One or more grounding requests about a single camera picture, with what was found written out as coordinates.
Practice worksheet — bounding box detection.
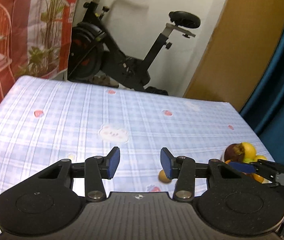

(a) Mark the red apple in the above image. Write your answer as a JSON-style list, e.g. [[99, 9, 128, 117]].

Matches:
[[224, 143, 245, 162]]

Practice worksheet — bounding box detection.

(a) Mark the yellow lemon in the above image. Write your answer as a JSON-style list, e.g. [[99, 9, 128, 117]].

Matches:
[[241, 142, 257, 159], [254, 155, 267, 162]]

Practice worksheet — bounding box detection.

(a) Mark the blue plaid tablecloth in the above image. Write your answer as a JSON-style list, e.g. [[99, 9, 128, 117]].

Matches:
[[0, 75, 276, 240]]

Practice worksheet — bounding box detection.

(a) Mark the wooden board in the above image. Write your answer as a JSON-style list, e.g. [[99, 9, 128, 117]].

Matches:
[[184, 0, 284, 111]]

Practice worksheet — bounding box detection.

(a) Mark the green apple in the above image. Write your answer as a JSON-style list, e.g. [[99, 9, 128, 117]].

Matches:
[[243, 158, 254, 164]]

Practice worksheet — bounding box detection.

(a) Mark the beige plate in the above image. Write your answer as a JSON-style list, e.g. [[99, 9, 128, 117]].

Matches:
[[220, 155, 271, 184]]

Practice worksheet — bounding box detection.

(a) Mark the blue curtain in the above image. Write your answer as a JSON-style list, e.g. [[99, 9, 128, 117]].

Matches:
[[239, 0, 284, 170]]

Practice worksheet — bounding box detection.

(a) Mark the black exercise bike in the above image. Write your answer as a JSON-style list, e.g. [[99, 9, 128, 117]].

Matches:
[[67, 0, 201, 95]]

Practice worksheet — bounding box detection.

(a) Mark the printed pink backdrop cloth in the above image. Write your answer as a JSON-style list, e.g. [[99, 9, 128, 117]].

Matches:
[[0, 0, 77, 103]]

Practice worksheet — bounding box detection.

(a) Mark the sandal on floor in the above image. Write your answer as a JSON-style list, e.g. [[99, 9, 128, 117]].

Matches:
[[92, 75, 119, 88]]

